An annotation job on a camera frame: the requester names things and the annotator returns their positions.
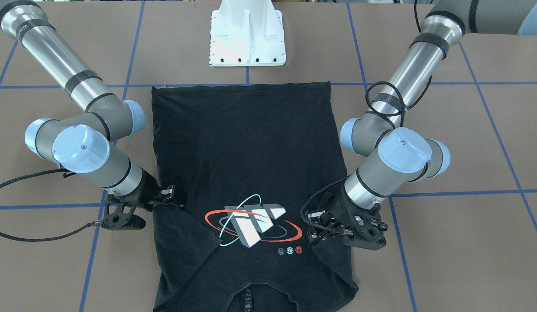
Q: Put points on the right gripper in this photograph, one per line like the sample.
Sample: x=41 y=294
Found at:
x=148 y=188

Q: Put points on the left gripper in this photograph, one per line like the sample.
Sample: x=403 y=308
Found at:
x=334 y=209

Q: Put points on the black graphic t-shirt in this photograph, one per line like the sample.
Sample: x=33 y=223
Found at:
x=248 y=158

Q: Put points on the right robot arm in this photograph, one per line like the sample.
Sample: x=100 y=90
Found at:
x=83 y=144

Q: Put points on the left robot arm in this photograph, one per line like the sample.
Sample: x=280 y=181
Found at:
x=394 y=154

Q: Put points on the brown paper table mat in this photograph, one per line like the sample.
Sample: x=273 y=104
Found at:
x=465 y=241

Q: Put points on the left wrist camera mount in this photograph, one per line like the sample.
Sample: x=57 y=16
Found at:
x=368 y=228

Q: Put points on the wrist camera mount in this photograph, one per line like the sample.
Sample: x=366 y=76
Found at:
x=368 y=228
x=119 y=215

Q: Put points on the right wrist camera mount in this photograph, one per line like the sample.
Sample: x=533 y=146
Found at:
x=119 y=215

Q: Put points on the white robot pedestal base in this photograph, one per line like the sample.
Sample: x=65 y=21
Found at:
x=247 y=33

